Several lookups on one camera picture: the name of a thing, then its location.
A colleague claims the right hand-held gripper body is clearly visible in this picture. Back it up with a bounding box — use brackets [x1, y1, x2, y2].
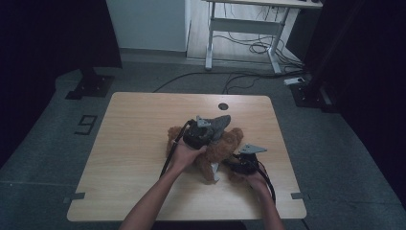
[229, 144, 269, 175]

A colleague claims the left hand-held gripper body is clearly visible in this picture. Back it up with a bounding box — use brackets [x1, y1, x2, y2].
[182, 115, 218, 150]

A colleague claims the brown teddy bear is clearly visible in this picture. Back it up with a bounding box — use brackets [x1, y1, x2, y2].
[165, 126, 254, 185]

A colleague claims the grey fluffy towel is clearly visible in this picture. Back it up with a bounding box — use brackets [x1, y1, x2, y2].
[204, 114, 232, 142]

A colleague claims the person's left hand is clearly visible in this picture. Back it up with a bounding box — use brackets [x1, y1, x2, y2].
[170, 138, 209, 173]

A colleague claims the person's right hand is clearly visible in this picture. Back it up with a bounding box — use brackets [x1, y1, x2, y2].
[243, 169, 271, 196]

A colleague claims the grey tape piece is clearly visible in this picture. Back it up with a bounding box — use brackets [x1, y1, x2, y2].
[62, 192, 87, 205]
[290, 192, 311, 201]

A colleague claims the black stand base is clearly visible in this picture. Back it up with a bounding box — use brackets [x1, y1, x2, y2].
[64, 66, 116, 101]
[289, 79, 340, 113]

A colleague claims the white power strip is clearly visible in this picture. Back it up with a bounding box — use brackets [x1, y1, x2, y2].
[283, 77, 306, 86]

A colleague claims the white partition panel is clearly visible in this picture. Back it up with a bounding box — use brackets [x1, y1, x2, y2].
[105, 0, 192, 54]

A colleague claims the black curtain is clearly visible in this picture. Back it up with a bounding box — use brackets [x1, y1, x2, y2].
[0, 0, 124, 169]
[300, 0, 406, 207]

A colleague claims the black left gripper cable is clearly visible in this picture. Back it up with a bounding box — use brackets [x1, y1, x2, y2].
[159, 119, 196, 179]

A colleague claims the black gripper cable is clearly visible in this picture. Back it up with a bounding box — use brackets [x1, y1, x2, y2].
[159, 119, 196, 179]
[254, 158, 278, 205]

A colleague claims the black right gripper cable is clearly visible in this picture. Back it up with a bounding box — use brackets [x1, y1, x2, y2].
[254, 158, 278, 205]

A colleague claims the long black floor cable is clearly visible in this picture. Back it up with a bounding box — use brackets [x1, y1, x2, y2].
[152, 70, 309, 96]

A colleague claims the bundle of black cables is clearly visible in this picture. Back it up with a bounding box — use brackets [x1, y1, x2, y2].
[213, 3, 305, 70]

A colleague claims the white desk frame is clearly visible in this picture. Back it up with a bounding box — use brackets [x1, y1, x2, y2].
[204, 0, 324, 76]

